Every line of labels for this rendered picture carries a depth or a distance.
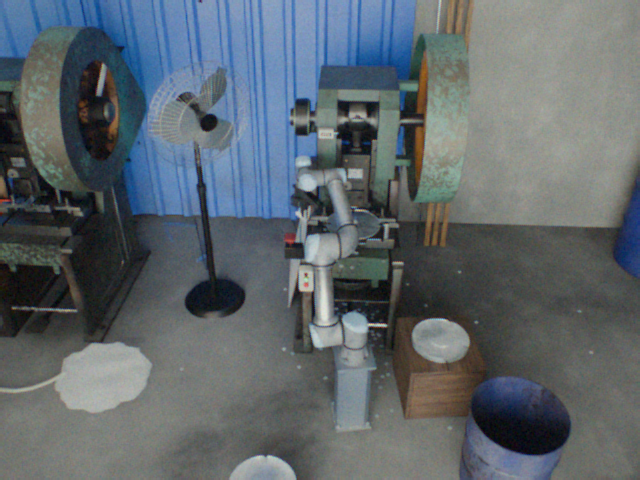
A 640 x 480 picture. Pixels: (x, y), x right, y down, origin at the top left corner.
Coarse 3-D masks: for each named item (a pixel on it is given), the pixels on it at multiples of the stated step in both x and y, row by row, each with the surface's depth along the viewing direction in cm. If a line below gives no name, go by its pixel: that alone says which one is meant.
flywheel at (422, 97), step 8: (424, 56) 296; (424, 64) 297; (424, 72) 304; (424, 80) 308; (424, 88) 312; (424, 96) 315; (424, 104) 317; (416, 112) 324; (424, 112) 290; (416, 128) 322; (424, 128) 289; (416, 136) 322; (424, 136) 314; (416, 144) 321; (416, 152) 320; (416, 160) 317; (416, 168) 316; (416, 176) 314
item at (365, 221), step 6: (354, 210) 326; (360, 210) 325; (330, 216) 320; (354, 216) 321; (360, 216) 321; (366, 216) 321; (372, 216) 321; (330, 222) 316; (336, 222) 316; (354, 222) 315; (360, 222) 315; (366, 222) 316; (372, 222) 316; (378, 222) 316; (330, 228) 311; (336, 228) 311; (360, 228) 310; (366, 228) 311; (372, 228) 311; (378, 228) 311; (360, 234) 306; (366, 234) 306; (372, 234) 306
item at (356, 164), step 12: (348, 144) 302; (348, 156) 296; (360, 156) 296; (348, 168) 300; (360, 168) 300; (348, 180) 304; (360, 180) 304; (348, 192) 305; (360, 192) 304; (360, 204) 308
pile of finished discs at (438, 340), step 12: (420, 324) 309; (432, 324) 309; (444, 324) 309; (456, 324) 309; (420, 336) 302; (432, 336) 301; (444, 336) 301; (456, 336) 302; (420, 348) 294; (432, 348) 295; (444, 348) 295; (456, 348) 295; (432, 360) 291; (444, 360) 289; (456, 360) 291
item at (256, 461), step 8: (240, 464) 254; (248, 464) 254; (256, 464) 254; (264, 464) 254; (272, 464) 254; (280, 464) 254; (240, 472) 251; (248, 472) 251; (256, 472) 251; (264, 472) 251; (272, 472) 251; (280, 472) 251; (288, 472) 251
